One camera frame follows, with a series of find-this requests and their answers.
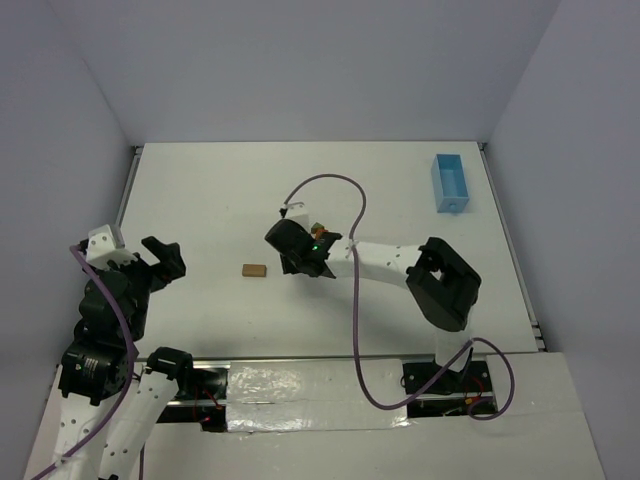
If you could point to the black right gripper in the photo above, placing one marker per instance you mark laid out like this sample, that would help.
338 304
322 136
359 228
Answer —
291 257

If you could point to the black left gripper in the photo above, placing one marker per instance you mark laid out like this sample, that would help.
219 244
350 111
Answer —
151 270

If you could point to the blue plastic box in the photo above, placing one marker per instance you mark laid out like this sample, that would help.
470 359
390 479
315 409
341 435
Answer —
449 184

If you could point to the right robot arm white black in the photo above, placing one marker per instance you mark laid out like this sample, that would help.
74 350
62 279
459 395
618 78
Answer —
444 286

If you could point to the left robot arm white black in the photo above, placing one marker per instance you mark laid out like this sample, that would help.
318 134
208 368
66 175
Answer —
109 407

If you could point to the silver tape white foam board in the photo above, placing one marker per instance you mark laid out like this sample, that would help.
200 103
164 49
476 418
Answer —
305 395

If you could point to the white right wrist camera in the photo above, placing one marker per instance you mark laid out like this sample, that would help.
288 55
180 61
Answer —
297 212

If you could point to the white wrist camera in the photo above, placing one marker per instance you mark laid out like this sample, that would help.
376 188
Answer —
297 212
106 249

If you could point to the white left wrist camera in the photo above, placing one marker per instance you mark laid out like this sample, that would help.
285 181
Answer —
106 249

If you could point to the aluminium table edge rail left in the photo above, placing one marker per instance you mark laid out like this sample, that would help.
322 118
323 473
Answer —
130 179

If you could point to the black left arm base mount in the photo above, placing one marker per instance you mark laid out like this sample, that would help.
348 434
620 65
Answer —
200 390

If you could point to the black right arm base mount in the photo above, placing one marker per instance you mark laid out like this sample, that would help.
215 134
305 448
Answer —
472 382

